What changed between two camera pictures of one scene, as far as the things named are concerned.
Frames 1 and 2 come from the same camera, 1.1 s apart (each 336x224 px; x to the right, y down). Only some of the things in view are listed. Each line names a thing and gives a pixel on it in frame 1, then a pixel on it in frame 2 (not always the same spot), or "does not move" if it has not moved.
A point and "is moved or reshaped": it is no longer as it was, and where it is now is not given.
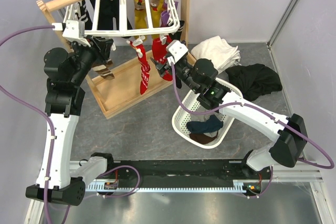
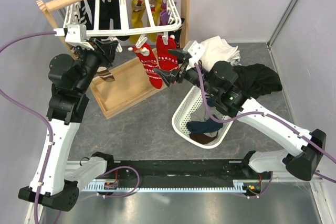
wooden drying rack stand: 121,84 does not move
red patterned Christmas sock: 160,53 is moved or reshaped
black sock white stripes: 86,8 does not move
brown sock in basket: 201,138 does not move
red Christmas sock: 145,68 -> 147,56
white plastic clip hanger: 119,7 does not move
